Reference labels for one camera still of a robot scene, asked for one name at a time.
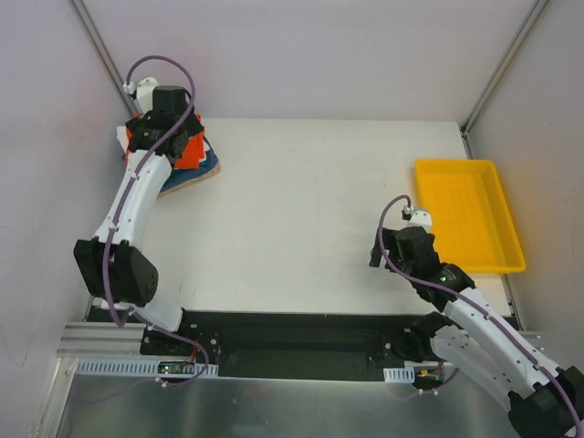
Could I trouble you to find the grey cable duct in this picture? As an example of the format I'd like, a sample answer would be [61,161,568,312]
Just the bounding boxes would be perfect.
[382,366,416,384]
[77,359,219,379]

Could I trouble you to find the white black printed folded shirt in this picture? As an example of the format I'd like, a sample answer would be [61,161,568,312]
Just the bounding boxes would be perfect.
[116,125,129,151]

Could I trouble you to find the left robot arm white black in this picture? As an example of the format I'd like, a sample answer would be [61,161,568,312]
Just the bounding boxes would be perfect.
[73,79,203,355]

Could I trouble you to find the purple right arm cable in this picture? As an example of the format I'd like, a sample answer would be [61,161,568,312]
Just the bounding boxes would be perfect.
[378,194,583,438]

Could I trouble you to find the beige folded shirt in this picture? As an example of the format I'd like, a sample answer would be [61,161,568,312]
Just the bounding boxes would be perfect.
[158,162,221,199]

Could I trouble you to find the right grey cable duct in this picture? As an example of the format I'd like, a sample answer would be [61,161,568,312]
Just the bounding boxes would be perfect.
[382,366,416,384]

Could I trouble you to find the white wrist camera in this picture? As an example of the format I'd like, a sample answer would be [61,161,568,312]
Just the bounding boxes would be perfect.
[122,77,159,114]
[401,205,433,233]

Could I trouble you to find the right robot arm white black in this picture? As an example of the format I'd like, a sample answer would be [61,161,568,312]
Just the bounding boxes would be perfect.
[370,226,583,437]

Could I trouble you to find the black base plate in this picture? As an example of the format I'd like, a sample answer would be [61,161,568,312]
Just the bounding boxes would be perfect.
[140,311,441,381]

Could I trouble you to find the orange t shirt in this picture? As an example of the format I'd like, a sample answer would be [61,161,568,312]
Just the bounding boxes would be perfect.
[117,125,206,170]

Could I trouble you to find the aluminium frame post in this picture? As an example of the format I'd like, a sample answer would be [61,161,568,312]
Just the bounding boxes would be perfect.
[68,0,137,115]
[460,0,552,139]

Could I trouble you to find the left grey cable duct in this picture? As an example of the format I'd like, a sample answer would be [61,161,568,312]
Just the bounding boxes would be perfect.
[77,359,219,379]

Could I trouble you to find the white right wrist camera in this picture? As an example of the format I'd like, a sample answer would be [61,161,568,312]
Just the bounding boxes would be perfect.
[401,205,433,233]

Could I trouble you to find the yellow plastic tray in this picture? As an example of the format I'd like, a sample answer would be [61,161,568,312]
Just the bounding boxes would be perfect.
[414,159,527,276]

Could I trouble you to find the left aluminium frame post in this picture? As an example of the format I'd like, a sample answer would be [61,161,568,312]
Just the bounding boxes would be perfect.
[68,0,137,115]

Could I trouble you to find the right aluminium frame post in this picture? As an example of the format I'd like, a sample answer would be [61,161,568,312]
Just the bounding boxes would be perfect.
[460,0,552,139]

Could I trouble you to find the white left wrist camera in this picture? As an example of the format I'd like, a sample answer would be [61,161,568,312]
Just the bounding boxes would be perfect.
[122,77,159,114]

